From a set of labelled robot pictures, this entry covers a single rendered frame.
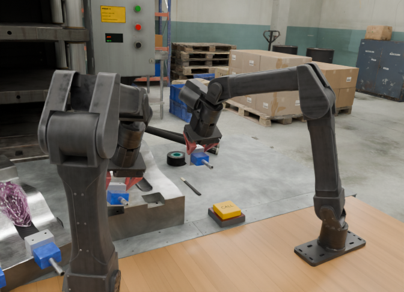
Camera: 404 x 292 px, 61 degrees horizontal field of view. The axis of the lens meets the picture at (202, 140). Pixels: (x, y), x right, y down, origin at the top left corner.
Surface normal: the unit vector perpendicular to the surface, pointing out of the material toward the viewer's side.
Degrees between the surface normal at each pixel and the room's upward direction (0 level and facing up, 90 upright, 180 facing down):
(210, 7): 90
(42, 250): 0
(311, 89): 90
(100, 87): 48
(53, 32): 90
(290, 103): 99
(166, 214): 90
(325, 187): 77
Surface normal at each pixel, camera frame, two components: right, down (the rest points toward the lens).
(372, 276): 0.04, -0.94
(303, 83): -0.50, 0.27
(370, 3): -0.91, 0.10
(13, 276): 0.70, 0.26
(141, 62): 0.46, 0.31
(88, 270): -0.07, 0.36
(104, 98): -0.03, -0.38
